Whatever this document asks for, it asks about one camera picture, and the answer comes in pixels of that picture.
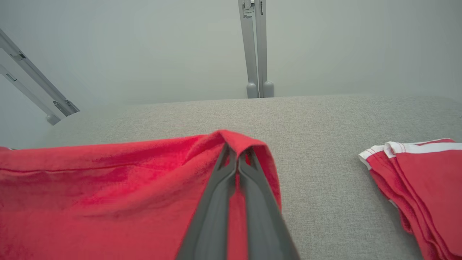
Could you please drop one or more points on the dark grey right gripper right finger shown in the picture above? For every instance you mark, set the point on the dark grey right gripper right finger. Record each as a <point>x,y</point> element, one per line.
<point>263,224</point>

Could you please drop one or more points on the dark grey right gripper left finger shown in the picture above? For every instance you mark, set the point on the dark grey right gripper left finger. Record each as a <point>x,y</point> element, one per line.
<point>213,216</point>

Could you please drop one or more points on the red jersey shirt white sleeves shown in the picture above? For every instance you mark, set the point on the red jersey shirt white sleeves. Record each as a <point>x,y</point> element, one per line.
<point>108,202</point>

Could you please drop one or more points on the red shorts white stripe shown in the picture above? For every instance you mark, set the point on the red shorts white stripe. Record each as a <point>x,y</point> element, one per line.
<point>418,187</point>

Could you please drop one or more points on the grey fabric sofa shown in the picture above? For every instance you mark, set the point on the grey fabric sofa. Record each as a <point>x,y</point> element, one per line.
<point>325,144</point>

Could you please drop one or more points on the grey metal double post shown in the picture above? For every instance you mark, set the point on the grey metal double post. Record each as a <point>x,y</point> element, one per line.
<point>256,47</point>

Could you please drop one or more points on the grey metal slanted frame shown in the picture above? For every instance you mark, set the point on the grey metal slanted frame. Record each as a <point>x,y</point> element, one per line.
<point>32,81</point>

